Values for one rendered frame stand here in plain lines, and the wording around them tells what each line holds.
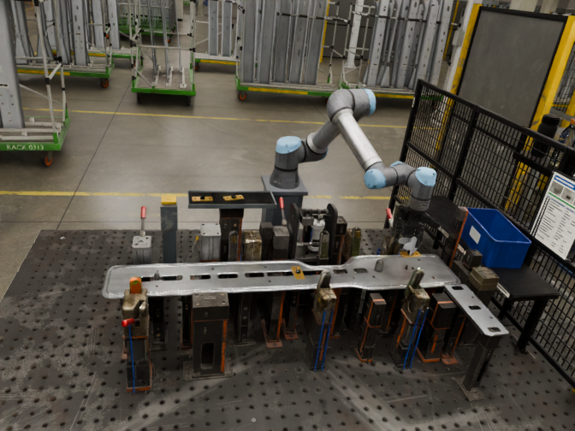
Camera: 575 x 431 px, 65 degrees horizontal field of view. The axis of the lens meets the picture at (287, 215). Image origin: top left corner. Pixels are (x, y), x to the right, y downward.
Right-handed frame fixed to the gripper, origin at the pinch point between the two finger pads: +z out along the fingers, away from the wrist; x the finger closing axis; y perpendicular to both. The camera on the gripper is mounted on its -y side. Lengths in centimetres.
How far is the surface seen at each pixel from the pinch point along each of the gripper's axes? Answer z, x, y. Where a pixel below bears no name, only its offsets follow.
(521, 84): -40, -160, -160
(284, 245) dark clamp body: 5, -16, 49
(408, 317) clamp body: 15.2, 22.3, 8.4
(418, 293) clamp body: 4.1, 22.2, 6.9
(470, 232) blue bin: 0.1, -13.5, -35.9
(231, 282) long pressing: 8, 4, 73
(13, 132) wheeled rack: 80, -376, 260
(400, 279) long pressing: 8.7, 7.0, 6.3
